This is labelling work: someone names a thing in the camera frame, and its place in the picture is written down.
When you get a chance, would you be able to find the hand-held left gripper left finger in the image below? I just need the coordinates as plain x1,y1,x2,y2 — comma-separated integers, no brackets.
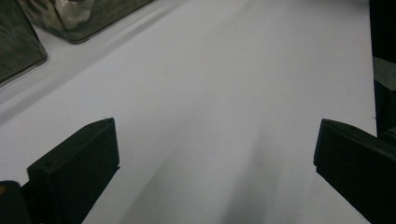
26,117,120,224

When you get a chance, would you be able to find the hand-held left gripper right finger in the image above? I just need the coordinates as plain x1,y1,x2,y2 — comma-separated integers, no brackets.
313,119,396,224

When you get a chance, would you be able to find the white ceramic spoon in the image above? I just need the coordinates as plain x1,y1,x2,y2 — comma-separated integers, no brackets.
54,0,95,31

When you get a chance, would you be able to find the grey plastic bin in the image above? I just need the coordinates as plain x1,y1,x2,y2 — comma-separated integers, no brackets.
17,0,155,45

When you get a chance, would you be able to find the white table cover sheet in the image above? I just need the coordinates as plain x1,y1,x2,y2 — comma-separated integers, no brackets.
0,0,377,224

